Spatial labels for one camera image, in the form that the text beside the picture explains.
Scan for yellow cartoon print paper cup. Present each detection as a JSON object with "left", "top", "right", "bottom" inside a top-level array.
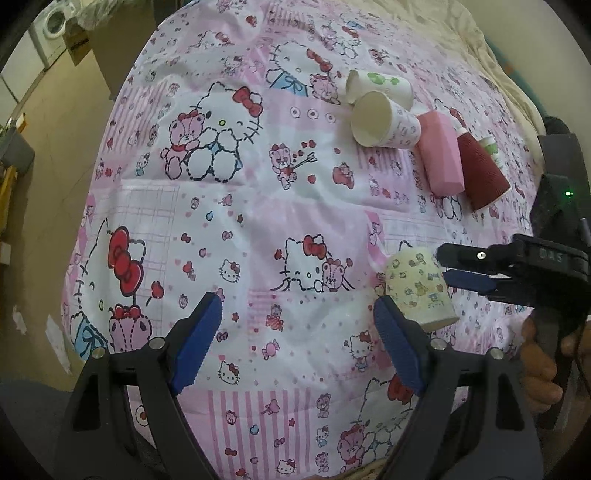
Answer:
[{"left": 385, "top": 247, "right": 459, "bottom": 332}]

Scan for red ribbed paper cup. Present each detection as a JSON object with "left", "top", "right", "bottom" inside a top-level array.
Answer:
[{"left": 457, "top": 129, "right": 511, "bottom": 211}]

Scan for white green-leaf paper cup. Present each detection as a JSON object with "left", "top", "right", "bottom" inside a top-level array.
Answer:
[{"left": 479, "top": 135, "right": 503, "bottom": 170}]

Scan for pink faceted plastic cup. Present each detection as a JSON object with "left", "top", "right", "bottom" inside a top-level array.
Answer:
[{"left": 418, "top": 110, "right": 465, "bottom": 197}]

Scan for white purple-print paper cup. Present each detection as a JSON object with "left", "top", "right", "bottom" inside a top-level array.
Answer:
[{"left": 351, "top": 91, "right": 422, "bottom": 149}]

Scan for white green-dot paper cup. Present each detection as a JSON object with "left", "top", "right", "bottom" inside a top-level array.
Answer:
[{"left": 345, "top": 70, "right": 414, "bottom": 110}]

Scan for person's right hand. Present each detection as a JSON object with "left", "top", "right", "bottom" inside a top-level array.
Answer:
[{"left": 520, "top": 314, "right": 590, "bottom": 414}]

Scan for pink Hello Kitty bedsheet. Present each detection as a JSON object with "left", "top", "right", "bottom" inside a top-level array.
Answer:
[{"left": 61, "top": 1, "right": 537, "bottom": 479}]

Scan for white kitchen cabinet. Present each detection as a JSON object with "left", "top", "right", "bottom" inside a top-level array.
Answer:
[{"left": 0, "top": 31, "right": 44, "bottom": 126}]

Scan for cardboard box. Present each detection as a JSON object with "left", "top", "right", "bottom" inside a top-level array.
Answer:
[{"left": 63, "top": 23, "right": 91, "bottom": 66}]

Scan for white washing machine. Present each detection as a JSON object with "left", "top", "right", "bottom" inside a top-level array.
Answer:
[{"left": 28, "top": 0, "right": 80, "bottom": 70}]

